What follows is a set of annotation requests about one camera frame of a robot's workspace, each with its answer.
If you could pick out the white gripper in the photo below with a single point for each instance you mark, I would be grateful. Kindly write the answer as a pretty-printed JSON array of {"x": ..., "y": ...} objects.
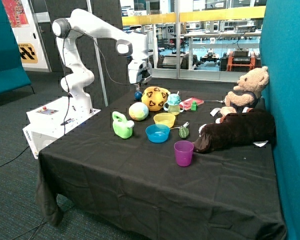
[{"x": 139, "y": 72}]

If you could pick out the small blue ball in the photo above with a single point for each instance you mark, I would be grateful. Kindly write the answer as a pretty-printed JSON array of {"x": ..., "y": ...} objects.
[{"x": 138, "y": 95}]

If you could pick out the pastel multicolour soft ball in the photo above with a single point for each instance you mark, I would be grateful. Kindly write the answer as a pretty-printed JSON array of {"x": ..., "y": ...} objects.
[{"x": 138, "y": 111}]

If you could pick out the green toy watering can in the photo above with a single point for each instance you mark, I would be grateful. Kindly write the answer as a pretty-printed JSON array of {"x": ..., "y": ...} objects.
[{"x": 121, "y": 126}]

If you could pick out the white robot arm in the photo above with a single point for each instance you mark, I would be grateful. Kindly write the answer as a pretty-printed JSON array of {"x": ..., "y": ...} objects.
[{"x": 81, "y": 22}]

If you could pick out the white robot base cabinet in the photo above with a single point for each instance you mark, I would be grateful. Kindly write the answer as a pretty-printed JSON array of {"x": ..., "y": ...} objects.
[{"x": 51, "y": 121}]

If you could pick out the large yellow black ball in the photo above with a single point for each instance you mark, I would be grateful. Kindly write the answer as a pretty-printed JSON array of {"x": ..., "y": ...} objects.
[{"x": 154, "y": 97}]

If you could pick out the teal lid sippy cup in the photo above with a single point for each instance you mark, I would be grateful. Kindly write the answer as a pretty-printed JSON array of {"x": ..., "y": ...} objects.
[{"x": 174, "y": 104}]

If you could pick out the yellow plastic bowl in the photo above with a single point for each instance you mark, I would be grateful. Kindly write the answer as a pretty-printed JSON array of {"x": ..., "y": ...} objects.
[{"x": 165, "y": 118}]

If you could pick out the red pink book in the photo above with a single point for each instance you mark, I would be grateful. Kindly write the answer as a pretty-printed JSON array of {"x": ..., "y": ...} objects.
[{"x": 187, "y": 104}]

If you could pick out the blue plastic bowl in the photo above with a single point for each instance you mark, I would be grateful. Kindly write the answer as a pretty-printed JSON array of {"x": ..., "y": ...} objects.
[{"x": 157, "y": 133}]

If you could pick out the green toy block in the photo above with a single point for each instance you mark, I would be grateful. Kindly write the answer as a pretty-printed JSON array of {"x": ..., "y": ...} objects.
[{"x": 194, "y": 106}]

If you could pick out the silver spoon near bowls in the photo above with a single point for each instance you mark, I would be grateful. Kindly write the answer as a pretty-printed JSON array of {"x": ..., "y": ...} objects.
[{"x": 182, "y": 126}]

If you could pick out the green toy vegetable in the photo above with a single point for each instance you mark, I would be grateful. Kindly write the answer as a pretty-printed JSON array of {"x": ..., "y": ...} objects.
[{"x": 183, "y": 132}]

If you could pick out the white lab table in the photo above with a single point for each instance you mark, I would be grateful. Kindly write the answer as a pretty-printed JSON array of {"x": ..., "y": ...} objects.
[{"x": 205, "y": 49}]

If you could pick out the silver spoon near bear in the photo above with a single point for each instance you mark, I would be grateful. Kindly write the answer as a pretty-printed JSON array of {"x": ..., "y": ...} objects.
[{"x": 215, "y": 101}]

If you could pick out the purple plastic cup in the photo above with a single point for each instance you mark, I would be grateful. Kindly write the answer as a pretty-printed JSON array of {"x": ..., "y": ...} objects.
[{"x": 183, "y": 151}]

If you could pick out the dark brown plush dog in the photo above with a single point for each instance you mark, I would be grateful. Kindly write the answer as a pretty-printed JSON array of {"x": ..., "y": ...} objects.
[{"x": 236, "y": 129}]

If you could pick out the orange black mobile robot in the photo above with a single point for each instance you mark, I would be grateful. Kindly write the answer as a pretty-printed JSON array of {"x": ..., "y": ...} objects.
[{"x": 240, "y": 60}]

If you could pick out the beige teddy bear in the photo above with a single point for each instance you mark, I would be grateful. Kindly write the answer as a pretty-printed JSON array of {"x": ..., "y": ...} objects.
[{"x": 247, "y": 92}]

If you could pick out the black tablecloth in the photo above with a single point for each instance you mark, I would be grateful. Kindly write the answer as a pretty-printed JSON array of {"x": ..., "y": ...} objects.
[{"x": 229, "y": 194}]

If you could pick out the yellow black sign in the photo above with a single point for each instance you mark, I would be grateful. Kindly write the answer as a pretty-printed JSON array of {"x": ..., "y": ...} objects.
[{"x": 27, "y": 53}]

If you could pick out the teal sofa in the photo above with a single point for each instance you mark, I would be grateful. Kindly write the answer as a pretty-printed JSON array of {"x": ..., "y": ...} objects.
[{"x": 12, "y": 74}]

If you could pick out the teal partition panel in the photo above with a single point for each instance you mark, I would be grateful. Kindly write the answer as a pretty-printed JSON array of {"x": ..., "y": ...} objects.
[{"x": 280, "y": 52}]

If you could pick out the red wall poster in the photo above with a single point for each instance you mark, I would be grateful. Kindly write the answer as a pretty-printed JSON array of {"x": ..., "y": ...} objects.
[{"x": 16, "y": 13}]

